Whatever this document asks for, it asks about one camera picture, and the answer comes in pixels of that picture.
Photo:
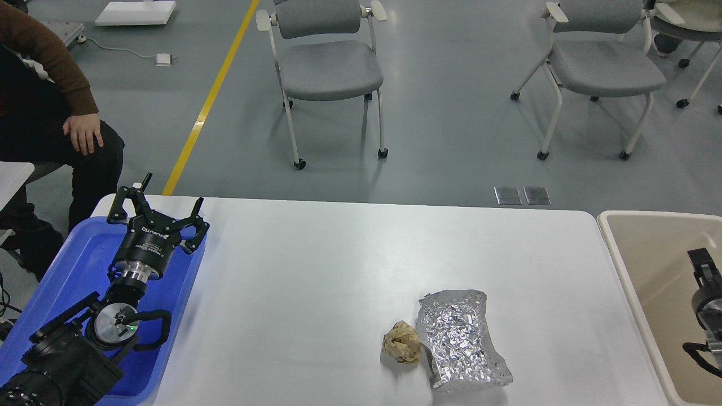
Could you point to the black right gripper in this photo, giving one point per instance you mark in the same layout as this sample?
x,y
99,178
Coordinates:
x,y
707,299

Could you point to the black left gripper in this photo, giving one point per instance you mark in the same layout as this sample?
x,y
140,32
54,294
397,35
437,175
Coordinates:
x,y
146,247

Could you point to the brown sleeved forearm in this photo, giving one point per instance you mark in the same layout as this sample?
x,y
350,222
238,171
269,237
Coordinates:
x,y
25,35

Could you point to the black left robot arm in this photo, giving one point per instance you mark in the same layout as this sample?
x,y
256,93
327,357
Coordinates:
x,y
101,327

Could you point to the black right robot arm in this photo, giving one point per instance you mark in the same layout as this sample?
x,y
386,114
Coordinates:
x,y
708,354

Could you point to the person's hand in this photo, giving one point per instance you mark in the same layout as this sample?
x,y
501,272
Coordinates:
x,y
84,132

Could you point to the beige plastic bin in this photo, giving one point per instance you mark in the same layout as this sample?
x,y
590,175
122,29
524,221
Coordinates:
x,y
650,252

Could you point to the blue plastic tray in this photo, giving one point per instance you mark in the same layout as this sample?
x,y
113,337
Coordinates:
x,y
80,269

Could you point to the white side table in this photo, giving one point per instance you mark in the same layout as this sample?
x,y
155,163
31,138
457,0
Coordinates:
x,y
13,176

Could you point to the white power adapter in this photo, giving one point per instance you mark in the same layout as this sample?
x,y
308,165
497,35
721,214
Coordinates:
x,y
163,60

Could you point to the person's black trousers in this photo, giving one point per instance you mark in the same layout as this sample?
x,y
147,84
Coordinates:
x,y
35,131

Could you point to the right metal floor plate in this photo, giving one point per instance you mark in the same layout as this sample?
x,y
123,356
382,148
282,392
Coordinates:
x,y
537,196

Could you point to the metal floor plate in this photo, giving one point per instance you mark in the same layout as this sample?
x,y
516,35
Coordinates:
x,y
507,195
537,196

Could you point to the white flat board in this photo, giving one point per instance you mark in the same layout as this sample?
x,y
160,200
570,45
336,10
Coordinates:
x,y
136,13

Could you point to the grey metal platform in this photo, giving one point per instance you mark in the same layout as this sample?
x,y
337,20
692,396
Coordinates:
x,y
70,32

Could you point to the left metal floor plate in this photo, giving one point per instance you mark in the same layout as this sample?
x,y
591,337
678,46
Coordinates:
x,y
507,195

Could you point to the grey chair centre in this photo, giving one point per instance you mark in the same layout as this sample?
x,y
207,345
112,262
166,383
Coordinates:
x,y
323,72

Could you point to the grey chair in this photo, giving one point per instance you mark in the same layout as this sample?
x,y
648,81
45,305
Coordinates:
x,y
597,68
323,72

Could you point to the grey chair right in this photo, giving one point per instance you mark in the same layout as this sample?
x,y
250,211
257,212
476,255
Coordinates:
x,y
597,68

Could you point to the chair far right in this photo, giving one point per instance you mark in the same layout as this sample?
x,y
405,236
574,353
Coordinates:
x,y
678,21

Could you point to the crumpled silver foil bag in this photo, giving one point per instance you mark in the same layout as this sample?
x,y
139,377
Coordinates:
x,y
452,327

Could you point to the crumpled brown paper ball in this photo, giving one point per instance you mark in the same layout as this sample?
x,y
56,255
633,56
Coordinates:
x,y
401,343

